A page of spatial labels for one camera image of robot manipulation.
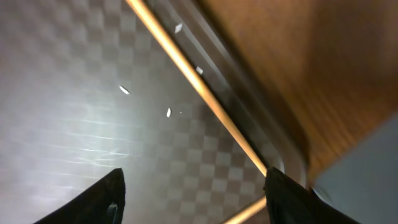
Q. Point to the grey dishwasher rack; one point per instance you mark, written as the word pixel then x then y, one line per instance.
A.
pixel 363 184

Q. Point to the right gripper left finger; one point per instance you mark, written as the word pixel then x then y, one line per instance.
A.
pixel 102 203

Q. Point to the wooden chopstick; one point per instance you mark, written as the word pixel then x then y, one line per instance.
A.
pixel 248 212
pixel 166 42

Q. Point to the brown serving tray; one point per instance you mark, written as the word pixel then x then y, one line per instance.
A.
pixel 85 89

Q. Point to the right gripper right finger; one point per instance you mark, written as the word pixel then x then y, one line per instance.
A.
pixel 290 203

